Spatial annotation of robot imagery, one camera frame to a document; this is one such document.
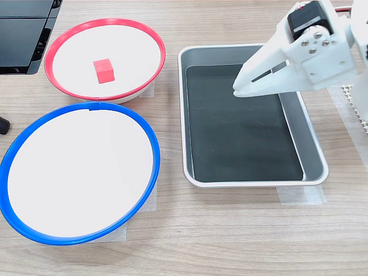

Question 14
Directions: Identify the red cube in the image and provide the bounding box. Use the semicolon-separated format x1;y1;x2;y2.
92;58;116;85

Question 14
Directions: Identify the black tray mat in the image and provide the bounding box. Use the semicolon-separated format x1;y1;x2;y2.
185;64;304;183

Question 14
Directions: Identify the steel tray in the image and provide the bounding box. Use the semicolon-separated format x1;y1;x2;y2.
177;43;329;189

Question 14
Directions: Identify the translucent tape piece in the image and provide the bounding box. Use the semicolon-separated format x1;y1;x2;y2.
85;218;128;244
137;183;158;214
139;79;156;99
276;185;328;206

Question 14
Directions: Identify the white plate with red rim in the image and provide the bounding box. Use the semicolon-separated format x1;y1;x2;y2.
44;18;167;104

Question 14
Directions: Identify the white plate with blue rim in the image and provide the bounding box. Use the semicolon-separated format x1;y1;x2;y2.
0;101;161;246

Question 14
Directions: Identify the black electronic device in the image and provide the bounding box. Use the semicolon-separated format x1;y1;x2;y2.
0;0;64;75

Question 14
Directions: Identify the black rounded foot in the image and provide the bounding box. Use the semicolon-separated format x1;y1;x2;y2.
0;116;11;136

